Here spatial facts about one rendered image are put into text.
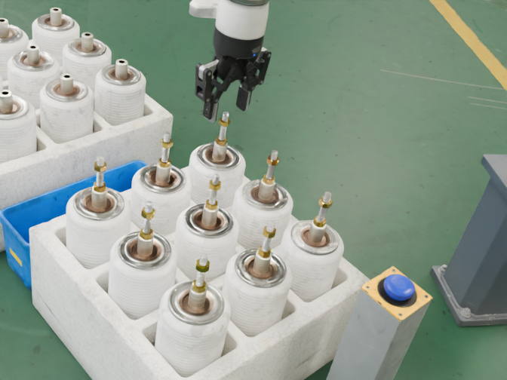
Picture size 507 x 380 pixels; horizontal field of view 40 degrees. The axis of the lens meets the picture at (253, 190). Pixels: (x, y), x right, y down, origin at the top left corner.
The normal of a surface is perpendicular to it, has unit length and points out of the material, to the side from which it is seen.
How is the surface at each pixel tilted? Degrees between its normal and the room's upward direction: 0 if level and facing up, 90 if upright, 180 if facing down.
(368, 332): 90
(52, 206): 88
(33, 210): 88
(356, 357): 90
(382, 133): 0
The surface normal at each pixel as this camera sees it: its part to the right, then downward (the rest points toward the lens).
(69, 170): 0.67, 0.55
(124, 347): -0.73, 0.32
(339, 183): 0.16, -0.76
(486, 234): -0.97, 0.00
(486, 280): -0.55, 0.45
